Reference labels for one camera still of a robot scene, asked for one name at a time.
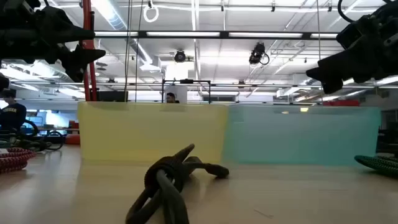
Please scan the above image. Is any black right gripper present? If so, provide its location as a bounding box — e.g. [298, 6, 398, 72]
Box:
[306, 0, 398, 95]

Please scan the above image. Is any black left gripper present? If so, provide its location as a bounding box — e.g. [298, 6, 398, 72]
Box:
[0, 0, 106, 82]

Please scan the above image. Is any black USB cable bundle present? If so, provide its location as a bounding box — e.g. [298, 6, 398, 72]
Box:
[125, 143, 230, 224]

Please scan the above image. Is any red box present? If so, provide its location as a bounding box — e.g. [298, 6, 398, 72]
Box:
[322, 99, 361, 107]

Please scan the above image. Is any red desk lamp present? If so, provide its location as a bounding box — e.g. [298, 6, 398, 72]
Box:
[64, 0, 98, 146]

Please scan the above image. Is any black monitor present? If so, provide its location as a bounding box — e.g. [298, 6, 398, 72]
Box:
[96, 90, 129, 103]

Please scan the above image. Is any teal translucent plastic bin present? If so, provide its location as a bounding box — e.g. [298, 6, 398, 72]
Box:
[222, 104, 382, 166]

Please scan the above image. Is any person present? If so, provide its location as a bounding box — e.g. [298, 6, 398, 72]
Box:
[0, 88, 27, 131]
[165, 92, 180, 104]

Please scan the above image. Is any yellow translucent plastic bin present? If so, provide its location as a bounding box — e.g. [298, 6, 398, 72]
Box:
[77, 101, 229, 164]

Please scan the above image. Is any black overhead light bar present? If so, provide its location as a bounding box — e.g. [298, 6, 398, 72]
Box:
[93, 30, 340, 40]

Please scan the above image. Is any thin hanging cord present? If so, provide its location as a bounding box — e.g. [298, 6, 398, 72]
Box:
[316, 0, 322, 68]

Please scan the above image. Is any silver ventilation duct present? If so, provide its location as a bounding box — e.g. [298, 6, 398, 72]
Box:
[1, 60, 74, 83]

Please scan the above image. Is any black hanging cable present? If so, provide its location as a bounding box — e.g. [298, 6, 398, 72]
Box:
[124, 0, 133, 103]

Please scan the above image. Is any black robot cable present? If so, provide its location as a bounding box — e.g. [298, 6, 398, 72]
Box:
[337, 0, 357, 24]

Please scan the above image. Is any white cable loop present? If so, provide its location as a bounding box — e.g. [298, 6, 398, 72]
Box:
[142, 4, 159, 23]

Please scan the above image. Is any black ceiling camera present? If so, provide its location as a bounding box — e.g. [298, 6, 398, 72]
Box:
[248, 42, 271, 66]
[174, 49, 187, 63]

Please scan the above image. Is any green black braided USB cable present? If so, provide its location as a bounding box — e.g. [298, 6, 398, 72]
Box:
[354, 154, 398, 179]

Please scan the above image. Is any black coiled hose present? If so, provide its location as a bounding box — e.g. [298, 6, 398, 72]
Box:
[15, 119, 65, 152]

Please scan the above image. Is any red braided USB cable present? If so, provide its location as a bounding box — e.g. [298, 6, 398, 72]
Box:
[0, 147, 37, 174]

